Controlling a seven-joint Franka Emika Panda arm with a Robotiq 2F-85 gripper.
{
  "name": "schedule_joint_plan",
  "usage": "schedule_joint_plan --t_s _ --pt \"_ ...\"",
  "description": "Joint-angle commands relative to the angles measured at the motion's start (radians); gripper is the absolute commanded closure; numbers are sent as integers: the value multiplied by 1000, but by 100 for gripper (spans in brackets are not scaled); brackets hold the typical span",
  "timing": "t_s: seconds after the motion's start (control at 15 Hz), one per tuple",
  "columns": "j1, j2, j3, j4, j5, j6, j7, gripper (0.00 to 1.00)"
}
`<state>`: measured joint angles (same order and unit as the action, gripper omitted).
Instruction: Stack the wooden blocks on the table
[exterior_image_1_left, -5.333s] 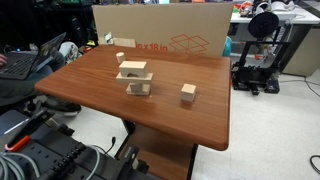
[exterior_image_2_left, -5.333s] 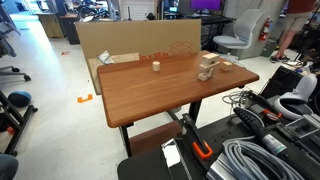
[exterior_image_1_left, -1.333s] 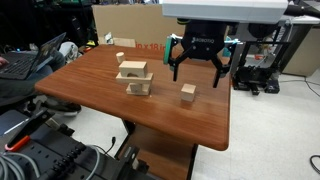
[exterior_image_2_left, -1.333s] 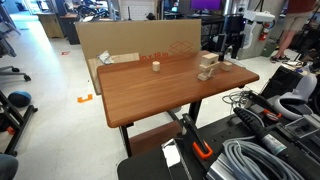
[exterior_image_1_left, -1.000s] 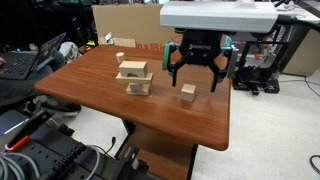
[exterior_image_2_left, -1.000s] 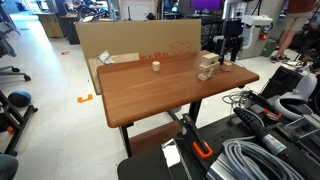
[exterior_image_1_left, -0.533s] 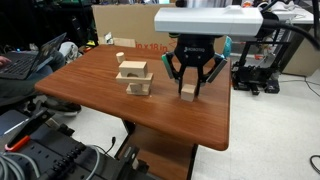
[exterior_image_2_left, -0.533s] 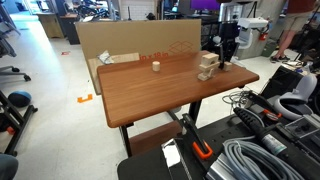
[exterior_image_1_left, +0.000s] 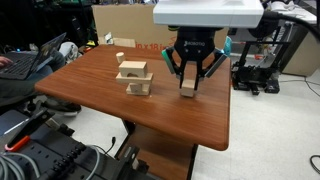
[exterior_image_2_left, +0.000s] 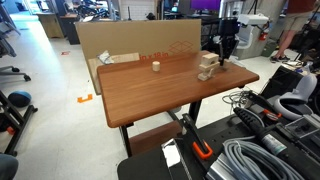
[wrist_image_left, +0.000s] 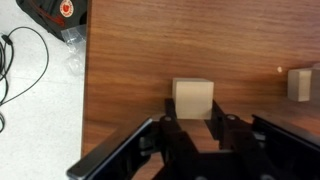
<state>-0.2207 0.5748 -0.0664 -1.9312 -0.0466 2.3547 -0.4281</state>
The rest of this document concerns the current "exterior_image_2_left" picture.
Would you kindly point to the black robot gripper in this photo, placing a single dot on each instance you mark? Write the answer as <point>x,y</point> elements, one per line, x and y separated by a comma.
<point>228,28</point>

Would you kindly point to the wooden arch block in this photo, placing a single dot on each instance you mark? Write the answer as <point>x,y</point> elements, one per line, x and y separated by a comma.
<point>210,59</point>

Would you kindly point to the wooden base block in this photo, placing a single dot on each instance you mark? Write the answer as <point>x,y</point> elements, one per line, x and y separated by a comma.
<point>204,76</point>

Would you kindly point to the black background desk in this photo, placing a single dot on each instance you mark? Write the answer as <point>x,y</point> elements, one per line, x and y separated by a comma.
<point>210,23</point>

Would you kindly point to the red fire extinguisher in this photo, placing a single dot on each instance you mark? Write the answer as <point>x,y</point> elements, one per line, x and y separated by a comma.
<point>263,36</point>

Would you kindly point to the monitor with purple screen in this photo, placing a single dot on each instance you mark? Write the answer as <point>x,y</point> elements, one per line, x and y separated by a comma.
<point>205,4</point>

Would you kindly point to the black equipment case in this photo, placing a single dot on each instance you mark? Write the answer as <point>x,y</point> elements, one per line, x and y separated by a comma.
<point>283,81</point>

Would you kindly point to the black tool with orange band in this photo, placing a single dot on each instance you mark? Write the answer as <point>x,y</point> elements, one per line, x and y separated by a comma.
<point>266,110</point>

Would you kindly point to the wooden cylinder block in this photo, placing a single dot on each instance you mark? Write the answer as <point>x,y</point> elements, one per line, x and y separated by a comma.
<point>156,66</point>

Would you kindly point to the person in khaki shorts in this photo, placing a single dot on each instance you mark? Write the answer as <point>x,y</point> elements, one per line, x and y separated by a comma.
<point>295,20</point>

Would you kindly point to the white VR controller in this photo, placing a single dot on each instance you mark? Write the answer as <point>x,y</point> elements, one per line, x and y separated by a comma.
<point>296,100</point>

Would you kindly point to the orange and black clamp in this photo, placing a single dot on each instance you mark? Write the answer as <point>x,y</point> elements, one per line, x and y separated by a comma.
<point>195,136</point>

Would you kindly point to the large cardboard box sheet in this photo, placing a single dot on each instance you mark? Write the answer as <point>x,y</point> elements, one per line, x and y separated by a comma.
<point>133,36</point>

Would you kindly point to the clear plastic box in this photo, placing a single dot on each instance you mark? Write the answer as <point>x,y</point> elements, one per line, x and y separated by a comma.
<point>303,126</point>

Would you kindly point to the brown wooden board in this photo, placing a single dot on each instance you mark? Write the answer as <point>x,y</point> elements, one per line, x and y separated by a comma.
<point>153,137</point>

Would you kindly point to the shiny silver metal strip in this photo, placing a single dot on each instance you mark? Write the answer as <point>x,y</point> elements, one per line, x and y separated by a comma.
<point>171,155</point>

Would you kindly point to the silver aluminium extrusion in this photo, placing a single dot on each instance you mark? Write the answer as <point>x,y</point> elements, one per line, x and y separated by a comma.
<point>218,170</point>

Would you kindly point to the crumpled white plastic wrap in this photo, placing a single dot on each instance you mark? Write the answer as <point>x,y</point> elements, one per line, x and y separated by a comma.
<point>106,57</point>

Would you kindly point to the wooden desk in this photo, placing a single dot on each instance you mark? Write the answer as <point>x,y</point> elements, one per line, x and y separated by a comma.
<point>126,140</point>

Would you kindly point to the black cart surface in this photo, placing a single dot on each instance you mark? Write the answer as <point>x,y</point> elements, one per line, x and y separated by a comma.
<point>143,168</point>

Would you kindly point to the black cabinet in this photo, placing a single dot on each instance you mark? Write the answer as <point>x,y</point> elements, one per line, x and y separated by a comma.
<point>69,30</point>

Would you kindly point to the light wooden cabinet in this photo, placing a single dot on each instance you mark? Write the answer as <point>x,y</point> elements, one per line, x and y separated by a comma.
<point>50,25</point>

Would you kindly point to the blue ball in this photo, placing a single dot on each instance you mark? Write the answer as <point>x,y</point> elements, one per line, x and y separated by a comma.
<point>19,98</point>

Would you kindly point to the grey office chair base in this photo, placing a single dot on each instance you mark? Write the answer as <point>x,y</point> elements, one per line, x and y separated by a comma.
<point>15,70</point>

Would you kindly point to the dark blue round object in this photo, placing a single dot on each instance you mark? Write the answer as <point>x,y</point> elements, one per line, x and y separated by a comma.
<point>7,166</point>

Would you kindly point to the black metal stand frame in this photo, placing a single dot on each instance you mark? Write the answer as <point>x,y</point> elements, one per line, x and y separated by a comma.
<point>18,125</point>

